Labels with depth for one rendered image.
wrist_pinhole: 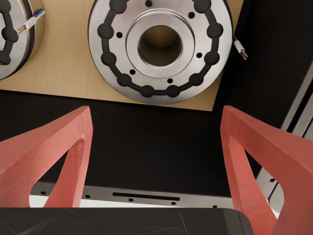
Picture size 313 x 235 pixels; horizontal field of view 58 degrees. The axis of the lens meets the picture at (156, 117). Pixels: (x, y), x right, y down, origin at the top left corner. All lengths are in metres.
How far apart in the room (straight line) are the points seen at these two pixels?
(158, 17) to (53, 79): 0.12
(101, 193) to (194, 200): 0.06
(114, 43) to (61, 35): 0.06
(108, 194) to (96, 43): 0.10
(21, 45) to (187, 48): 0.12
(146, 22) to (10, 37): 0.10
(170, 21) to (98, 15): 0.05
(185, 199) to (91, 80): 0.13
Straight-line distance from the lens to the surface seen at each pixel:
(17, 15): 0.22
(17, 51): 0.23
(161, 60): 0.22
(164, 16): 0.19
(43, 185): 0.20
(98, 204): 0.59
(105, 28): 0.21
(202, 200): 0.20
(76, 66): 0.26
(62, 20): 0.24
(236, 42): 0.21
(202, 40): 0.21
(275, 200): 0.21
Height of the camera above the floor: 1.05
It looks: 54 degrees down
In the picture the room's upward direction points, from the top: 180 degrees counter-clockwise
